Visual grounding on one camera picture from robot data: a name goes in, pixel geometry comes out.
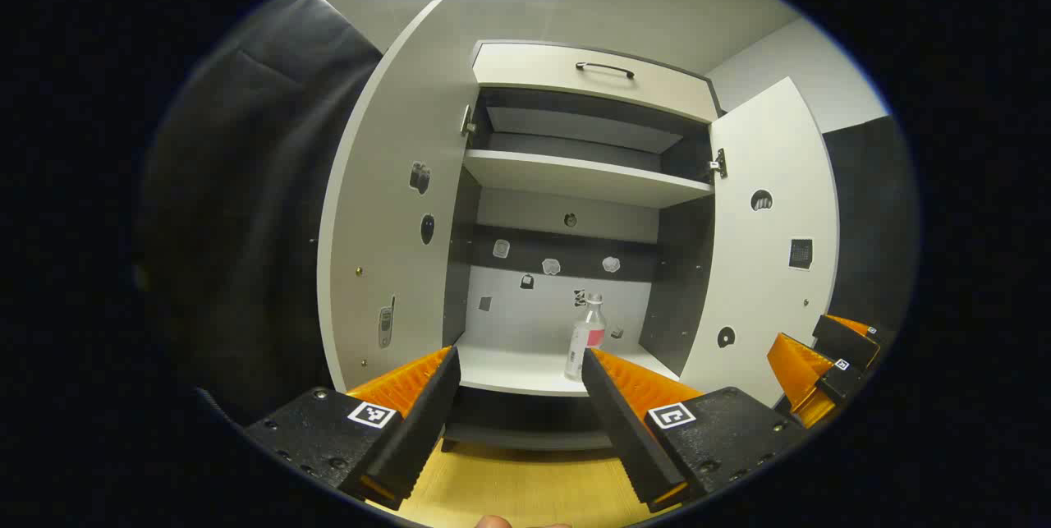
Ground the white cabinet drawer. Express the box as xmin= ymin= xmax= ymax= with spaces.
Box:
xmin=472 ymin=41 xmax=719 ymax=123

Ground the clear plastic bottle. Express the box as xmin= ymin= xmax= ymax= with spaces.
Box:
xmin=564 ymin=294 xmax=607 ymax=382

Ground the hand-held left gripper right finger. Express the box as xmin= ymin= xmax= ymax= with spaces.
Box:
xmin=581 ymin=347 xmax=807 ymax=514

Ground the black backdrop cloth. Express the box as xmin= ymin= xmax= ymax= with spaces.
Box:
xmin=135 ymin=0 xmax=920 ymax=430

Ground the white cabinet door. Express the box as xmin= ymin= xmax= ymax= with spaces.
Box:
xmin=317 ymin=0 xmax=479 ymax=393
xmin=677 ymin=76 xmax=840 ymax=410

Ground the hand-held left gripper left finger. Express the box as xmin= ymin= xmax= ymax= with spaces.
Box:
xmin=245 ymin=345 xmax=462 ymax=511

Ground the white cabinet shelf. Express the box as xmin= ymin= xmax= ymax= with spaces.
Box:
xmin=464 ymin=149 xmax=714 ymax=209
xmin=456 ymin=343 xmax=682 ymax=397

